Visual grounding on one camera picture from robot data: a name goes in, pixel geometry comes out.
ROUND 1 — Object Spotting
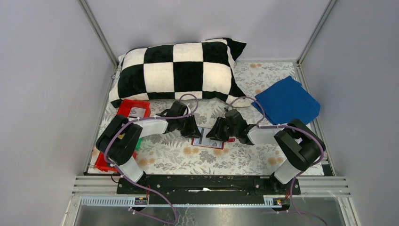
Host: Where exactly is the red leather card holder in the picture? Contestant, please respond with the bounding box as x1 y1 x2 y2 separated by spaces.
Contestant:
191 127 235 150

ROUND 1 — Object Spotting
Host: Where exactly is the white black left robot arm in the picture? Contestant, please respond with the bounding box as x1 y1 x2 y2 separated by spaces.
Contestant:
95 101 202 182

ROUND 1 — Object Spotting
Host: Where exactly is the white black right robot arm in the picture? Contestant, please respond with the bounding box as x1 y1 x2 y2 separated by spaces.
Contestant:
206 109 326 185

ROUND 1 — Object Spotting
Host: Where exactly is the white diamond credit card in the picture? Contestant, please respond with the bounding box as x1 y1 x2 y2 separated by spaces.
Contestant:
208 139 223 148

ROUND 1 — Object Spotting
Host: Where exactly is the floral patterned table mat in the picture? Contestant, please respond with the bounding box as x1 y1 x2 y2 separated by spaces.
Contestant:
90 62 325 176

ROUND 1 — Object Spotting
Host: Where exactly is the black white checkered pillow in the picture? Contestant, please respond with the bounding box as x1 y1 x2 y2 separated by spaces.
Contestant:
109 38 251 108

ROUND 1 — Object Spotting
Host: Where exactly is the red plastic bin far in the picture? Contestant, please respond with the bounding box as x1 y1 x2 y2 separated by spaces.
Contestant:
116 100 151 118

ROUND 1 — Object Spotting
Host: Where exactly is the red plastic bin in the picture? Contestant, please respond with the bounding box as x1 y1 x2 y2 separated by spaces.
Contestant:
116 100 151 118
94 149 138 173

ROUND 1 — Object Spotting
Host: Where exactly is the green plastic bin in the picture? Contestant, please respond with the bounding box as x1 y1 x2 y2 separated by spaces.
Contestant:
135 138 142 150

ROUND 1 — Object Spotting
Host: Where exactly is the blue folded cloth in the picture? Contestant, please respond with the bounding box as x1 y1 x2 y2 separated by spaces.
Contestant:
252 76 320 125

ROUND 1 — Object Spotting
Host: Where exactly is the red plastic bin near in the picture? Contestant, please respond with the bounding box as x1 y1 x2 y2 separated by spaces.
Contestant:
94 149 138 173

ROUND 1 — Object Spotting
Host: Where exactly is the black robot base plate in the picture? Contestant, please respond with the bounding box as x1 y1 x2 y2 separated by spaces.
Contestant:
117 175 301 202

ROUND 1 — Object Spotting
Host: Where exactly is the grey slotted cable duct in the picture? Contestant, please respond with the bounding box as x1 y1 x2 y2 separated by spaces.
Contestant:
80 195 290 210

